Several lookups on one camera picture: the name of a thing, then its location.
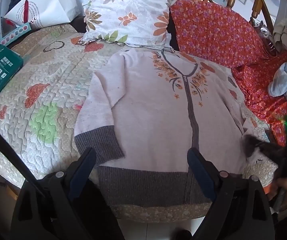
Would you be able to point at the silver foil wrap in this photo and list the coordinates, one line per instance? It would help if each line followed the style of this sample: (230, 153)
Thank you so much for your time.
(264, 33)

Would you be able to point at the black pole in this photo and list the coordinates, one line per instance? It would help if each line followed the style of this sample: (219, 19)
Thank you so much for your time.
(8, 152)

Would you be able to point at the white floral pillow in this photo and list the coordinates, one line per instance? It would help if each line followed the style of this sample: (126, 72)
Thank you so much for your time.
(131, 7)

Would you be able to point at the long paint set box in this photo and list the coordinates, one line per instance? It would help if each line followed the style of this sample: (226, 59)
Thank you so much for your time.
(13, 33)

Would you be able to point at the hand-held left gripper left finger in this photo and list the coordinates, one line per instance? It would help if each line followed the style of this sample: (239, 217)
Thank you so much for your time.
(79, 172)

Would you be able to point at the heart pattern quilt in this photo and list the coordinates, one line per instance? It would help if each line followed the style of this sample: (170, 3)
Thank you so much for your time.
(46, 85)

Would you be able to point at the grey clothes pile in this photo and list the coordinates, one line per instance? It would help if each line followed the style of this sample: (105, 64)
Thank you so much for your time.
(281, 82)

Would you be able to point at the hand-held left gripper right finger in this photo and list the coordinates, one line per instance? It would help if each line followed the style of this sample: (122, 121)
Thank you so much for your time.
(201, 172)

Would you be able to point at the white paper bag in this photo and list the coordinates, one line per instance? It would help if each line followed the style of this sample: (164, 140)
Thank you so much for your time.
(51, 2)

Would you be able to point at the pink knitted cardigan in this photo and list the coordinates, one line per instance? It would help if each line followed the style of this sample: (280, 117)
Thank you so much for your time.
(153, 120)

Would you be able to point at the beige garment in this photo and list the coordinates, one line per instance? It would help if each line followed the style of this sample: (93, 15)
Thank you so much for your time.
(286, 35)

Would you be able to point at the person's right hand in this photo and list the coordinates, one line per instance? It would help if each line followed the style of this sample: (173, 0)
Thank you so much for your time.
(284, 187)

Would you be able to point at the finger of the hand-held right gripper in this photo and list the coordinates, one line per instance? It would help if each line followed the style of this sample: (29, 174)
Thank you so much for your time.
(263, 147)

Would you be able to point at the red floral sheet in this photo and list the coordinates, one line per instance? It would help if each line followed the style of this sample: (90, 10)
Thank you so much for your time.
(263, 92)

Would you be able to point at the red floral pillow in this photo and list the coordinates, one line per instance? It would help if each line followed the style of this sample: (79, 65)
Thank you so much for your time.
(216, 30)

